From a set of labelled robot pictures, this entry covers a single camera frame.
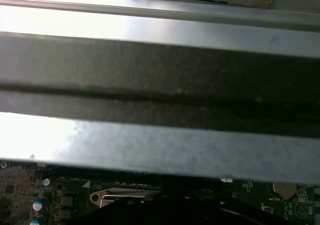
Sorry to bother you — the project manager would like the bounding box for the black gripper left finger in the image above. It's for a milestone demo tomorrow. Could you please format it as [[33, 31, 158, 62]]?
[[79, 193, 191, 225]]

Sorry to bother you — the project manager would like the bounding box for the silver coin cell battery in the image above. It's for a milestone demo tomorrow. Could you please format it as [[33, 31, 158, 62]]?
[[271, 182, 299, 200]]

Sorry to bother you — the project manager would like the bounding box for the thin metal locking lever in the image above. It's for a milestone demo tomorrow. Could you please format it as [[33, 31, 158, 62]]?
[[101, 194, 146, 208]]

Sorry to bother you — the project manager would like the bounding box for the metal socket cover frame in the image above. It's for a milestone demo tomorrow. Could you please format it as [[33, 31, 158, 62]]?
[[89, 186, 161, 211]]

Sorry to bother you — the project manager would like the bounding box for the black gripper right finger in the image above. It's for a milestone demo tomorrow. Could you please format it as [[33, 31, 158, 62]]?
[[189, 193, 291, 225]]

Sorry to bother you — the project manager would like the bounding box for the black open PC case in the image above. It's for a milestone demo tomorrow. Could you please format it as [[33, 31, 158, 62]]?
[[0, 31, 320, 184]]

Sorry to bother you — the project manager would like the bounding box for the green motherboard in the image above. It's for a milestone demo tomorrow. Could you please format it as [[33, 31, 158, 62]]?
[[0, 158, 320, 225]]

